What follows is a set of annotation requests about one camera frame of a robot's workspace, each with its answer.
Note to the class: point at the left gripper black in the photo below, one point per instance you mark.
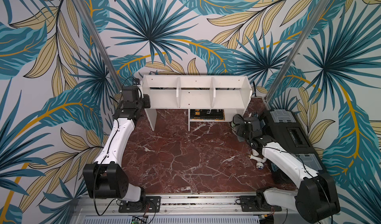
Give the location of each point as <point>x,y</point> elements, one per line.
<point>146,103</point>

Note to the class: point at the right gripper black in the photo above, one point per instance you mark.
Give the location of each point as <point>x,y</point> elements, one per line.
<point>241,126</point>

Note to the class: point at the grey and green microfibre cloth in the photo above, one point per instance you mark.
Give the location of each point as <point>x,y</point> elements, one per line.
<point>238,125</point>

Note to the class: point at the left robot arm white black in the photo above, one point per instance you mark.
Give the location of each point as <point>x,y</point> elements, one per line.
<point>104,178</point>

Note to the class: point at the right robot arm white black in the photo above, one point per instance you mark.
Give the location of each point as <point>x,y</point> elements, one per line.
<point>316,196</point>

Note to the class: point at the white wooden bookshelf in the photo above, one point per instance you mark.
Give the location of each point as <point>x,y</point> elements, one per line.
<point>231,94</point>

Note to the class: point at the white plastic pipe fitting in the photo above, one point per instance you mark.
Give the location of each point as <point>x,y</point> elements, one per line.
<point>260,161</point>

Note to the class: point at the black plastic toolbox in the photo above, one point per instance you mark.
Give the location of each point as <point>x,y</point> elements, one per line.
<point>282,125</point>

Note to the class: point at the black book with yellow text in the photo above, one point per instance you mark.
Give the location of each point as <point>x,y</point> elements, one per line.
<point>214,115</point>

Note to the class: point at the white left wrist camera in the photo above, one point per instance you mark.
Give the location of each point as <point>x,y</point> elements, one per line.
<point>136,82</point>

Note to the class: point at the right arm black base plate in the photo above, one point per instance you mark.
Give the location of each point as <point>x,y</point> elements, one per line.
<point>256,204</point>

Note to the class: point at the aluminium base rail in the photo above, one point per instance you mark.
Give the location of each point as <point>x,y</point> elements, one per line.
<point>199,208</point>

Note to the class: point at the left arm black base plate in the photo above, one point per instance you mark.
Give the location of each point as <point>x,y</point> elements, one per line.
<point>151,204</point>

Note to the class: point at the left aluminium corner post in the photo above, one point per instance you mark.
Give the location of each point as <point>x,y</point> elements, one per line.
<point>85,14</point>

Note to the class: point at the aluminium corner post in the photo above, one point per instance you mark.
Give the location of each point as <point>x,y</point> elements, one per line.
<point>315,16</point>
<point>85,14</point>

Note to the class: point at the right aluminium corner post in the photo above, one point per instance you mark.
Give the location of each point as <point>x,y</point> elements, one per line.
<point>315,16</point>

